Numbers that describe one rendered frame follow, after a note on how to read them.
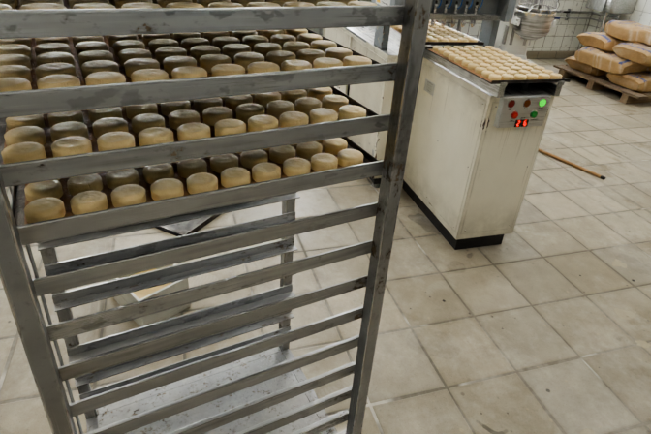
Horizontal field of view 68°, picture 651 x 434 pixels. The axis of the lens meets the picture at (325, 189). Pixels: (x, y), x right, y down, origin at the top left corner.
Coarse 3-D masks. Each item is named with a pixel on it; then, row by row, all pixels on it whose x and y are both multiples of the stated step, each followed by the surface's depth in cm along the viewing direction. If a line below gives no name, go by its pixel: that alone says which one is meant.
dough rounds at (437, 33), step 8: (440, 24) 304; (400, 32) 283; (432, 32) 279; (440, 32) 281; (448, 32) 282; (456, 32) 284; (432, 40) 261; (440, 40) 264; (448, 40) 264; (456, 40) 265; (464, 40) 266; (472, 40) 268
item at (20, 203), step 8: (352, 144) 99; (368, 160) 94; (376, 160) 92; (24, 184) 78; (16, 192) 75; (24, 192) 76; (16, 200) 74; (24, 200) 74; (16, 208) 71; (16, 216) 70; (16, 224) 68
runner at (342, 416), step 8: (336, 416) 126; (344, 416) 123; (312, 424) 123; (320, 424) 120; (328, 424) 122; (336, 424) 124; (296, 432) 121; (304, 432) 118; (312, 432) 120; (320, 432) 122
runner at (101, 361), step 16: (336, 288) 99; (352, 288) 101; (272, 304) 92; (288, 304) 94; (304, 304) 97; (224, 320) 88; (240, 320) 90; (256, 320) 92; (176, 336) 85; (192, 336) 87; (112, 352) 80; (128, 352) 81; (144, 352) 83; (64, 368) 77; (80, 368) 78; (96, 368) 80
